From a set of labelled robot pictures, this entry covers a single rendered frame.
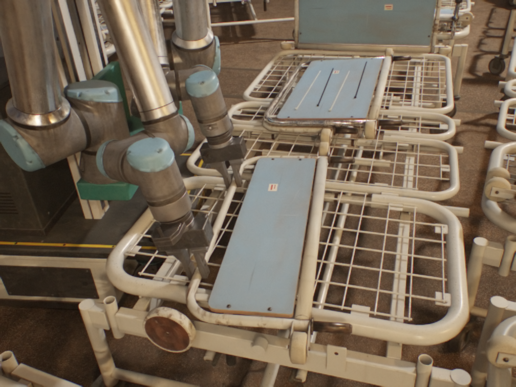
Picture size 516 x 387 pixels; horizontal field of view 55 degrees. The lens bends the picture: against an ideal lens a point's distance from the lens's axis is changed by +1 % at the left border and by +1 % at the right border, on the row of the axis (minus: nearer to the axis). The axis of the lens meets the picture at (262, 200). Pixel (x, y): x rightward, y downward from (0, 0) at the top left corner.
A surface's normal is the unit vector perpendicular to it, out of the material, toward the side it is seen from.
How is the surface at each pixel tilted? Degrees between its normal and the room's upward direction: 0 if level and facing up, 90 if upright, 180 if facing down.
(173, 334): 90
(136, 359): 0
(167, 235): 11
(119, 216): 0
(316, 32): 90
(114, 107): 90
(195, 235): 90
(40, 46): 108
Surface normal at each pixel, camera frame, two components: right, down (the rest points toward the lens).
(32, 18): 0.58, 0.65
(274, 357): -0.28, 0.54
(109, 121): 0.76, 0.32
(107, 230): -0.05, -0.84
